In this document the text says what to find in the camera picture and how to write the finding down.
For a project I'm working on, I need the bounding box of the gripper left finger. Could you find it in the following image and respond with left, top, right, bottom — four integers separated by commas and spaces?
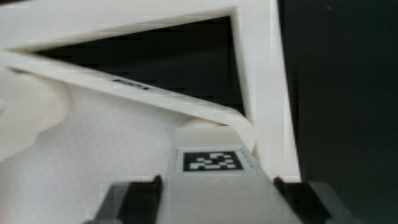
86, 175, 164, 224

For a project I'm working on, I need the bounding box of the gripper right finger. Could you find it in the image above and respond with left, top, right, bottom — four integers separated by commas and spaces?
274, 177, 356, 224

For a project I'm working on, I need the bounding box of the white desk leg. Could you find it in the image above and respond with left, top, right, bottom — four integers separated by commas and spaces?
0, 72, 70, 161
157, 119, 302, 224

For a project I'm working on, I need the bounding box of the white desk top tray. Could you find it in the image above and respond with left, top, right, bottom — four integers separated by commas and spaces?
0, 68, 192, 224

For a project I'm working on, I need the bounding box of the white U-shaped fence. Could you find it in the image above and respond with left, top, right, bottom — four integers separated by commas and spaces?
0, 0, 302, 182

